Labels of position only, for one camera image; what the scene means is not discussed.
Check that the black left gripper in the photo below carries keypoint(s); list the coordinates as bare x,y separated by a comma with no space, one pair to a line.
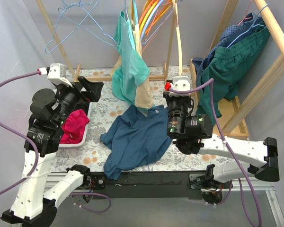
80,92

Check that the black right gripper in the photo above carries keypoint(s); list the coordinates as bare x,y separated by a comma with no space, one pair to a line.
166,95

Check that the magenta t shirt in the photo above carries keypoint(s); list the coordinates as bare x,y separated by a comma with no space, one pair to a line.
74,127

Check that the navy blue t shirt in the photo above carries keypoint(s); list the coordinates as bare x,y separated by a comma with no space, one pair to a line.
136,140

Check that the light blue wire hanger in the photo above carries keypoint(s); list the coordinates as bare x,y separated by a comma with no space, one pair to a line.
59,26
88,23

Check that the beige plastic hanger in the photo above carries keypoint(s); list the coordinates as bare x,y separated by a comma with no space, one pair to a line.
179,44

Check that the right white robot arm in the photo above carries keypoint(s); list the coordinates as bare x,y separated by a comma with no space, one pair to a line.
193,134

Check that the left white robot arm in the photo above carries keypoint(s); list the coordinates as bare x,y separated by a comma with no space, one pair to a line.
33,207

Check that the teal green shirt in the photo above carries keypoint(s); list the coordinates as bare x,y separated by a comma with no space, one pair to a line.
133,71

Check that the beige garment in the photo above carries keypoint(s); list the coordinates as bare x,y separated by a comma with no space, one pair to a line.
143,93

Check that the right wooden clothes rack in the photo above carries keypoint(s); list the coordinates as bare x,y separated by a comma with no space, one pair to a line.
258,111

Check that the wooden clothes rack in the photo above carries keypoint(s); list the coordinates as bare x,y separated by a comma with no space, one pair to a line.
258,111
108,78

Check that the dark green shorts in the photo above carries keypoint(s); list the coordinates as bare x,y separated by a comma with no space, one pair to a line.
229,65

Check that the white plastic laundry basket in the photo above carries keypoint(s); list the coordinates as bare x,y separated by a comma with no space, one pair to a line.
86,107

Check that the orange plastic hangers bunch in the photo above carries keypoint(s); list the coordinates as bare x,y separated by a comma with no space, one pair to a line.
154,15

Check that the blue checkered shorts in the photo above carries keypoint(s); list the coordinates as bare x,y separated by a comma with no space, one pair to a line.
230,36

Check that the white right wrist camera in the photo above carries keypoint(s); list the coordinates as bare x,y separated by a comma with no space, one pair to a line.
178,83

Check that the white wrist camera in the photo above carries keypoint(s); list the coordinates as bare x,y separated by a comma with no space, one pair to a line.
178,83
56,74

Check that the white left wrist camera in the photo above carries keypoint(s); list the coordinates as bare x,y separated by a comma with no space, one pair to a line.
56,74

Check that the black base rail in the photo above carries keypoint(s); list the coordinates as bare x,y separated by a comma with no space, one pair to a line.
159,184

